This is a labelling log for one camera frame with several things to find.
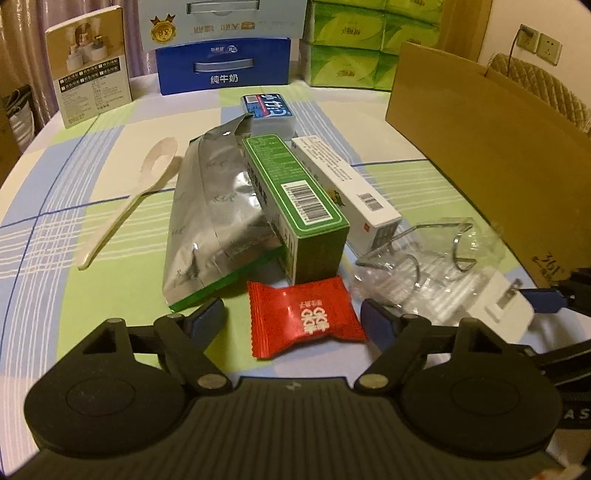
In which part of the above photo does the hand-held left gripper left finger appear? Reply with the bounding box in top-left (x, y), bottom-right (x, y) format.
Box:
top-left (81, 298), bottom-right (232, 395)

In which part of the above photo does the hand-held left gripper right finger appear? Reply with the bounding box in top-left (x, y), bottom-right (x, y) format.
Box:
top-left (353, 298), bottom-right (509, 393)

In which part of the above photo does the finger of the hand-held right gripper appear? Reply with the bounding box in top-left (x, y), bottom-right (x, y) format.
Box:
top-left (508, 342), bottom-right (591, 386)
top-left (521, 270), bottom-right (591, 319)

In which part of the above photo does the white charger plug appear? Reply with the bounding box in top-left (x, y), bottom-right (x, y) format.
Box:
top-left (462, 272), bottom-right (536, 344)

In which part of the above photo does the clear plastic packaging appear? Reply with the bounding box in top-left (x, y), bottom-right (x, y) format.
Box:
top-left (355, 219), bottom-right (504, 324)

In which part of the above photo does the red candy packet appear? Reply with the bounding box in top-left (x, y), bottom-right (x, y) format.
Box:
top-left (247, 275), bottom-right (369, 360)

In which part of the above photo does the silver foil bag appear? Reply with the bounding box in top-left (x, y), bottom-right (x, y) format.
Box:
top-left (161, 114), bottom-right (296, 311)

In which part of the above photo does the white medicine box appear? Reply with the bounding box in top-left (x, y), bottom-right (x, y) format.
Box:
top-left (291, 135), bottom-right (402, 257)

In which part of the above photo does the green carton box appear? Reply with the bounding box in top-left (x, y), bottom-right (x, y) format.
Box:
top-left (243, 134), bottom-right (350, 285)

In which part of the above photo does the brown cardboard box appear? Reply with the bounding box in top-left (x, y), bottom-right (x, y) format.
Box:
top-left (385, 41), bottom-right (591, 289)

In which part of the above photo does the checked cloth covered desktop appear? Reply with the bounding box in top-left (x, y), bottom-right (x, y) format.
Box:
top-left (0, 76), bottom-right (568, 467)

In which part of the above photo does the white plastic spoon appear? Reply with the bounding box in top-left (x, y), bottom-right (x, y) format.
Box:
top-left (78, 137), bottom-right (180, 271)

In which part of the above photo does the dark blue milk carton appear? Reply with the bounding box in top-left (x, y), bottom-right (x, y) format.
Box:
top-left (154, 36), bottom-right (293, 96)

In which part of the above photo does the brown storage carton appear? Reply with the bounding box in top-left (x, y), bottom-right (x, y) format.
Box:
top-left (0, 104), bottom-right (21, 181)

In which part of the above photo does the beige product box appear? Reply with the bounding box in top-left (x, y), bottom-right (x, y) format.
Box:
top-left (45, 6), bottom-right (133, 129)

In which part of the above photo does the white plastic bag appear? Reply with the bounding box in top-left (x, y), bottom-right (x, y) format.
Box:
top-left (4, 83), bottom-right (37, 153)

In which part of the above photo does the stack of green tissue packs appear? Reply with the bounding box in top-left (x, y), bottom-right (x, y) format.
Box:
top-left (299, 0), bottom-right (446, 90)

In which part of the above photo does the light blue milk carton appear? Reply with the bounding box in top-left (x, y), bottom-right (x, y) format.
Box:
top-left (137, 0), bottom-right (309, 51)

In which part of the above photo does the pink curtain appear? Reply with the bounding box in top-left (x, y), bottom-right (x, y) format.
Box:
top-left (0, 0), bottom-right (148, 134)

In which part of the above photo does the empty wall socket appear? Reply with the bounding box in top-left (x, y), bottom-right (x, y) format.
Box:
top-left (536, 33), bottom-right (561, 65)

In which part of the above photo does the black power cable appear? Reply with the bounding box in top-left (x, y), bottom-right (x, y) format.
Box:
top-left (505, 28), bottom-right (528, 75)

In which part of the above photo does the wall socket with plug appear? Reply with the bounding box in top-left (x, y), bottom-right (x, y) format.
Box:
top-left (516, 24), bottom-right (539, 51)

